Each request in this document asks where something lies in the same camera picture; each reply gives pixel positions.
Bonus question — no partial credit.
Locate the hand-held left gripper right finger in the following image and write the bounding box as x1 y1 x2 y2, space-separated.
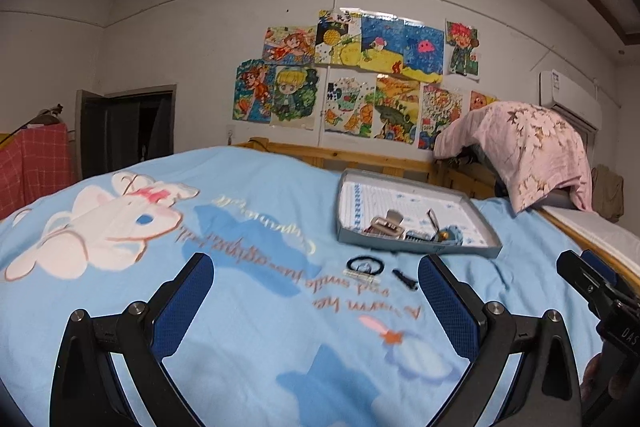
417 253 583 427

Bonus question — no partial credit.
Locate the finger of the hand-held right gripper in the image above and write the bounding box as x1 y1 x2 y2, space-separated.
556 251 626 319
581 249 640 305

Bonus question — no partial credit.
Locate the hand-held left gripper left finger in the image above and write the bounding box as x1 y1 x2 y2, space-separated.
50 252 216 427

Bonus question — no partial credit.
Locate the small black hair clip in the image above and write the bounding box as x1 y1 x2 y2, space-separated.
392 268 420 292

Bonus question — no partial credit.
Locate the beige hair claw clip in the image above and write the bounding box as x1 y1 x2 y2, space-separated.
369 210 405 238

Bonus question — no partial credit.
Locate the black hair tie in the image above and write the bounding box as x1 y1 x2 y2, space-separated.
346 256 383 274

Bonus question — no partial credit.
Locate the grey shallow box tray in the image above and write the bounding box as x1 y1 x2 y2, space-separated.
336 168 503 259

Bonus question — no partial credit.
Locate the person's right hand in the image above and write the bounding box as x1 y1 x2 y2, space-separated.
581 353 607 403

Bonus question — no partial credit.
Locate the white mattress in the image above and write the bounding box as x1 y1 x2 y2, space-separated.
542 202 640 258

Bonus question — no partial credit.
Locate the light blue printed blanket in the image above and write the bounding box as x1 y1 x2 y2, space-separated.
0 144 640 427

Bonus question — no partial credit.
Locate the olive hanging cloth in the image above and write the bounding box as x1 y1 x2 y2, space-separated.
591 164 626 223

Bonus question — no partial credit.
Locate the pink floral blanket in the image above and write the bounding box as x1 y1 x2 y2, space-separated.
433 101 594 214

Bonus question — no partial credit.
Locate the white air conditioner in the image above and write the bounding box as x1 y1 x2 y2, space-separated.
539 69 603 130

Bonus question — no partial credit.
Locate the red checked cloth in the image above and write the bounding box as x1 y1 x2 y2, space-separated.
0 123 76 220

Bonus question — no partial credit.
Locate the wooden bed side rail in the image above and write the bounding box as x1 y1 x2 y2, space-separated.
537 207 640 288

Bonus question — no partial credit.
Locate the dark door frame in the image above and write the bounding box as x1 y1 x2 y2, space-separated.
75 83 178 182

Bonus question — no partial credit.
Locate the wooden bed frame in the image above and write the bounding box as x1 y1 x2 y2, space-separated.
232 138 496 200

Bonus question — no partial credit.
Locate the group of colourful wall drawings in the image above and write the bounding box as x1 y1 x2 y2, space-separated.
231 9 498 152

